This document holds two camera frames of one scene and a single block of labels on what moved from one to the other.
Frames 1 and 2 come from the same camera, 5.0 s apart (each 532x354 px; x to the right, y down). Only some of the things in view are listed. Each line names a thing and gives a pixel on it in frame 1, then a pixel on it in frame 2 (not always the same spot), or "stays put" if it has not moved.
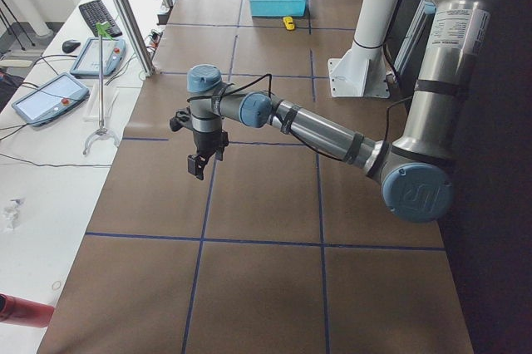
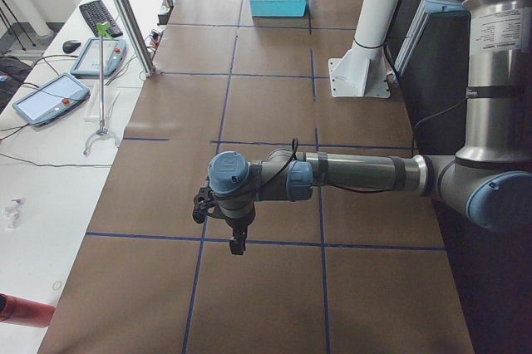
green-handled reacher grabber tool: [103, 30] stays put
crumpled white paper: [11, 214] stays put
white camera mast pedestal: [362, 71] stays put
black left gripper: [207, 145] → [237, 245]
